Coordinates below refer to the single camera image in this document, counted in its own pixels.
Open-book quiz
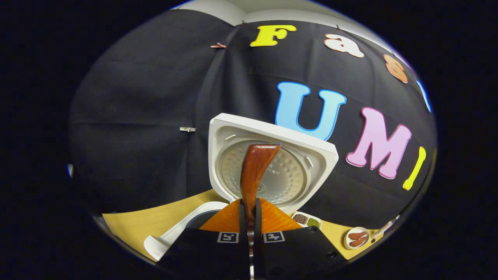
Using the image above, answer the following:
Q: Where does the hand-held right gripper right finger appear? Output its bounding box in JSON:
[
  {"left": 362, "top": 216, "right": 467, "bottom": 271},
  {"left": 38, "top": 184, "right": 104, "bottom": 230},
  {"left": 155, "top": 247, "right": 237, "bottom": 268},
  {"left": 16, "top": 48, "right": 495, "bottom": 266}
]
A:
[{"left": 254, "top": 198, "right": 349, "bottom": 280}]

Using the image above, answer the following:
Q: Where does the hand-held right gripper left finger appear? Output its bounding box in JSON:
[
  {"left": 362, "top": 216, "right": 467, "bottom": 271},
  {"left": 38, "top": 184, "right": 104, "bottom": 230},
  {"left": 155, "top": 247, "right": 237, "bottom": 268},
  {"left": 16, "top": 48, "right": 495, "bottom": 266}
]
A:
[{"left": 156, "top": 198, "right": 249, "bottom": 280}]

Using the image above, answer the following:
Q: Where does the brown wooden spoon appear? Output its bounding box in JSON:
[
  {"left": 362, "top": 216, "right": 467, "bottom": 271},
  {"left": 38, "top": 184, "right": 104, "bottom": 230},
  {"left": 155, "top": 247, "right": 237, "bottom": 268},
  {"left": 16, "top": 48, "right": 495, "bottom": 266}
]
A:
[{"left": 239, "top": 143, "right": 282, "bottom": 280}]

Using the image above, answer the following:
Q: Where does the white rice cooker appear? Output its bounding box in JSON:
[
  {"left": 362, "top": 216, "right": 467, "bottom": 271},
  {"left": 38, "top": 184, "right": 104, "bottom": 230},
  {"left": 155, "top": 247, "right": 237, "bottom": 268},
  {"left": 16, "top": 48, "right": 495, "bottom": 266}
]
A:
[{"left": 143, "top": 113, "right": 339, "bottom": 262}]

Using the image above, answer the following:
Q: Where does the white divided bean dish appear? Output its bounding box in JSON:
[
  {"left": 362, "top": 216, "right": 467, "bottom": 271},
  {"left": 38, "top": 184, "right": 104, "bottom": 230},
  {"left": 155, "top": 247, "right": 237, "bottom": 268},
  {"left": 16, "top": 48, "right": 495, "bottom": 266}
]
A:
[{"left": 291, "top": 211, "right": 323, "bottom": 230}]

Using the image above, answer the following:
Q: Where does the white round plate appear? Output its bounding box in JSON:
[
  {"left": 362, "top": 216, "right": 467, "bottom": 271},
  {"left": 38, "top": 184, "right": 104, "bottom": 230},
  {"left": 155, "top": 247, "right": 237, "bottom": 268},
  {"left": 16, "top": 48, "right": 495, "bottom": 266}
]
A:
[{"left": 343, "top": 227, "right": 371, "bottom": 250}]

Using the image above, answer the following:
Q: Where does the clear bottle with pink label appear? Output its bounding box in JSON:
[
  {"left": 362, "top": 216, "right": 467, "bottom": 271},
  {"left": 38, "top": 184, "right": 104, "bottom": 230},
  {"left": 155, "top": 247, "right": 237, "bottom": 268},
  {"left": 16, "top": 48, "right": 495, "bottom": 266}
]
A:
[{"left": 373, "top": 215, "right": 401, "bottom": 238}]

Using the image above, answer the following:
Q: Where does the black backdrop cloth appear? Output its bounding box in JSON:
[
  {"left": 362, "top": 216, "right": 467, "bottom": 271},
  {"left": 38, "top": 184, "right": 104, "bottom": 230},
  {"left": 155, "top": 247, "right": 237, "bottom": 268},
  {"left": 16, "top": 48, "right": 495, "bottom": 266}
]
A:
[{"left": 68, "top": 9, "right": 438, "bottom": 230}]

